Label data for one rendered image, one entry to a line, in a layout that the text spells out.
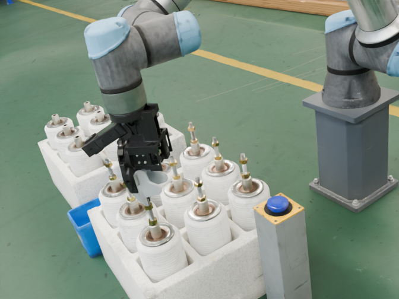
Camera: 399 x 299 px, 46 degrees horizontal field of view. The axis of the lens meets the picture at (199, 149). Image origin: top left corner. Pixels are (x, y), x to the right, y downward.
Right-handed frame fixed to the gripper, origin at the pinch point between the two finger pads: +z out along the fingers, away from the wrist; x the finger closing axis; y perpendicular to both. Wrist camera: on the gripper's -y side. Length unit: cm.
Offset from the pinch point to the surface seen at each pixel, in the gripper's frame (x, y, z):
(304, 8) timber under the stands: 252, 21, 31
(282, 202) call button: 0.6, 27.4, 1.7
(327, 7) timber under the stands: 238, 36, 29
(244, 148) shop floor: 77, 5, 35
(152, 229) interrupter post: -1.1, 0.7, 7.2
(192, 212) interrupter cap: 7.2, 6.8, 9.3
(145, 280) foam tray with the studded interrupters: -6.2, -1.7, 16.7
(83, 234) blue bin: 17.9, -30.6, 25.3
